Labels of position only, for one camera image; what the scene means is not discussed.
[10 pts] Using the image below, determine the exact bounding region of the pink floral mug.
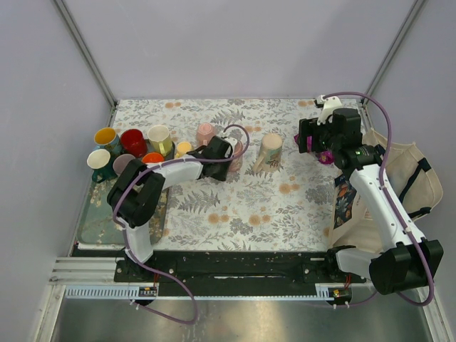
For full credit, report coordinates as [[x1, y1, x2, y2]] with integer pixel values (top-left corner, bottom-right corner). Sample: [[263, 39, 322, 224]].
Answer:
[[229, 140, 244, 172]]

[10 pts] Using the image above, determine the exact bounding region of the cream floral mug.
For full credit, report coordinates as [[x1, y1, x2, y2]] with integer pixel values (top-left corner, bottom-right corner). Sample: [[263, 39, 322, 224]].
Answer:
[[252, 133, 283, 173]]

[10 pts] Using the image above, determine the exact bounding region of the orange mug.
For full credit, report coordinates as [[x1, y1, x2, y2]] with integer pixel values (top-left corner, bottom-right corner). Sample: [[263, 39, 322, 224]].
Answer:
[[142, 152, 165, 164]]

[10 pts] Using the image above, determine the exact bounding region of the light green faceted mug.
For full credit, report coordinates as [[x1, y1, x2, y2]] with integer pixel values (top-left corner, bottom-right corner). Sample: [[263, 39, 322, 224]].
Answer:
[[147, 125, 172, 157]]

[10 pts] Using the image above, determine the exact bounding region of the red mug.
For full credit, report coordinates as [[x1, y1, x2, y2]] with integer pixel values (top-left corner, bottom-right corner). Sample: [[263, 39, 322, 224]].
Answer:
[[120, 129, 147, 157]]

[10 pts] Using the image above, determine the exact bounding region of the lilac mug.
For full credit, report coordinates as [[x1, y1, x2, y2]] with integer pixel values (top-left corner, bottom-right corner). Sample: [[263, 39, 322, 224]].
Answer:
[[113, 154, 135, 176]]

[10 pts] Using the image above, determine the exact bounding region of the blue floral mug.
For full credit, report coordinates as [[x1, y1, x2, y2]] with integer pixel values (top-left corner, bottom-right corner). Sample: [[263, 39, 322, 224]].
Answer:
[[93, 127, 123, 156]]

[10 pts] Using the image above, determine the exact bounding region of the dark teal mug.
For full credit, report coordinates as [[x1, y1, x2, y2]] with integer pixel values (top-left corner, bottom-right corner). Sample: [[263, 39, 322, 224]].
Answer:
[[86, 149, 117, 184]]

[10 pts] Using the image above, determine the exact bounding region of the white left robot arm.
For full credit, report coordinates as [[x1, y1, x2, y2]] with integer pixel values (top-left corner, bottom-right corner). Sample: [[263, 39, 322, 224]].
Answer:
[[107, 136, 236, 281]]

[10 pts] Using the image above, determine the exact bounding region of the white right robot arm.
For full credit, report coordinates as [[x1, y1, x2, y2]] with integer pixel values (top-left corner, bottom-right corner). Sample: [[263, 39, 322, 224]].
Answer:
[[296, 108, 443, 295]]

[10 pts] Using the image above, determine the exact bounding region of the light pink ribbed mug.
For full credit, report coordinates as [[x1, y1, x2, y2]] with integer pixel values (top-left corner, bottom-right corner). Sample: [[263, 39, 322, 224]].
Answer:
[[196, 123, 217, 147]]

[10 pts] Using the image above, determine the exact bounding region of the yellow mug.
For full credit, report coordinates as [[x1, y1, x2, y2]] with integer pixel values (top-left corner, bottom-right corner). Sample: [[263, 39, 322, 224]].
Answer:
[[175, 141, 193, 158]]

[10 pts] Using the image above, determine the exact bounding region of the purple candy bag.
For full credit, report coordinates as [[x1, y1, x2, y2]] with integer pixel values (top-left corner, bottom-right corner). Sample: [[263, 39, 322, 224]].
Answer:
[[294, 134, 334, 165]]

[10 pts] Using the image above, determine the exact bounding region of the cream canvas tote bag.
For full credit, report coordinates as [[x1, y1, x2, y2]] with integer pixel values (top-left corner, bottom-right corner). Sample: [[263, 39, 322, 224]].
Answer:
[[327, 143, 442, 253]]

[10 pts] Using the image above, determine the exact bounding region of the green floral tray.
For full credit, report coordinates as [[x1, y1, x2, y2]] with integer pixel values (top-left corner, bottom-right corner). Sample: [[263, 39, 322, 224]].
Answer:
[[76, 179, 169, 250]]

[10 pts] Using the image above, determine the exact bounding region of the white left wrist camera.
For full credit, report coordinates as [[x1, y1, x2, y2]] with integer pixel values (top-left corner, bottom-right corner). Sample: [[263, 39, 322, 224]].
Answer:
[[223, 137, 238, 150]]

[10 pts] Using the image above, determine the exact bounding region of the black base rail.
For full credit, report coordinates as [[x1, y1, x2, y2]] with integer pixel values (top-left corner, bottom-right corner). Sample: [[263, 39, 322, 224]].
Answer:
[[113, 251, 367, 284]]

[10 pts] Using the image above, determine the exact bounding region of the white cable duct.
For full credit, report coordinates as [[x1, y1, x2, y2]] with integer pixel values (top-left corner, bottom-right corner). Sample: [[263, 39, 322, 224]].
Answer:
[[65, 285, 158, 300]]

